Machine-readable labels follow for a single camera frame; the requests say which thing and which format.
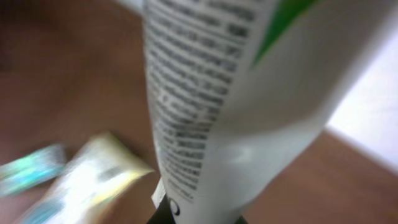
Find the teal tissue pack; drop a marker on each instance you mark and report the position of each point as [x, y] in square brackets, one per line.
[33, 169]

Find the yellow white snack bag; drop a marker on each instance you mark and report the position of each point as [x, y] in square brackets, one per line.
[89, 185]

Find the white tube gold cap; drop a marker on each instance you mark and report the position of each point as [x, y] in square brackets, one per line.
[237, 89]

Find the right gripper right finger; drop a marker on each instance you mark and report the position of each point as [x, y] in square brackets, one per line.
[241, 220]

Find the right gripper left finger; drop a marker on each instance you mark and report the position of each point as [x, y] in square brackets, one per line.
[163, 215]

